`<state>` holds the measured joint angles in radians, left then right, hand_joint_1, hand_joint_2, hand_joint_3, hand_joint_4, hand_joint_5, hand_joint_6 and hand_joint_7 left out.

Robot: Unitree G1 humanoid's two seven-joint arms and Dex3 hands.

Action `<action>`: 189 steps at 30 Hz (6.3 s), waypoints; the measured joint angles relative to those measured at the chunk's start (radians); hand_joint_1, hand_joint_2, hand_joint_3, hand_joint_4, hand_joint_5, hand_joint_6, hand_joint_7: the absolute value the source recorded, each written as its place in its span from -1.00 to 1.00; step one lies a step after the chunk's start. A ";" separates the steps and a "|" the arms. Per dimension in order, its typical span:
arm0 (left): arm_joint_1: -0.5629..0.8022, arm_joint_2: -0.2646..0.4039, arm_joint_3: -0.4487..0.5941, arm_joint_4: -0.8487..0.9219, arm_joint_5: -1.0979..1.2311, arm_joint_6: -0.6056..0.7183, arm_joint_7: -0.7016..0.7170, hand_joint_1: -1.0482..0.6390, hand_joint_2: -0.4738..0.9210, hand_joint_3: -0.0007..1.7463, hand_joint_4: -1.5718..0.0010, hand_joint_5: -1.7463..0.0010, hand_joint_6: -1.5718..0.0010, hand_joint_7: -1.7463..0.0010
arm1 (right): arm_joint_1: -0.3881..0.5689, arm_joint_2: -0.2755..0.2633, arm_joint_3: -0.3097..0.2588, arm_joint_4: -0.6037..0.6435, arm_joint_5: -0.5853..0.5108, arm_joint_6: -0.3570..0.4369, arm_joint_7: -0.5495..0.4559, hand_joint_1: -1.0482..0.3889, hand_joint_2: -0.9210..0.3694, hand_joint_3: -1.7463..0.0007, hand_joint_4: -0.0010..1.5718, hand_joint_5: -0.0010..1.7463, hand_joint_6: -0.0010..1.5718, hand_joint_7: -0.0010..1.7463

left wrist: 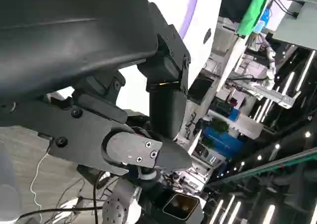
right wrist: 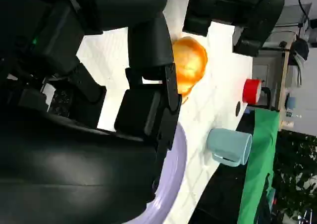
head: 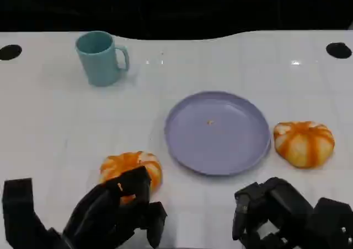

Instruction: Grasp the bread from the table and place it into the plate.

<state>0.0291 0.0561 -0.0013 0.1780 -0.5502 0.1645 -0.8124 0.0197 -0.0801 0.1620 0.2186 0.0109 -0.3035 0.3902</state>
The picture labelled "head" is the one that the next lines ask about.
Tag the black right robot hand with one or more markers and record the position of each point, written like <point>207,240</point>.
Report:
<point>281,205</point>

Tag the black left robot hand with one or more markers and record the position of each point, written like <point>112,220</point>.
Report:
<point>93,213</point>

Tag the orange and white bread roll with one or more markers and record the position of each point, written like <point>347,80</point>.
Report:
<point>127,161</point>
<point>303,144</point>

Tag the lilac plate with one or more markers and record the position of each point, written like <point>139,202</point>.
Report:
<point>220,144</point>

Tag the pale green mug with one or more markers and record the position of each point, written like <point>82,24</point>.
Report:
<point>99,64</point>

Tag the black table grommet hole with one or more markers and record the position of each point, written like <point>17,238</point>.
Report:
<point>338,50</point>
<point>9,52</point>

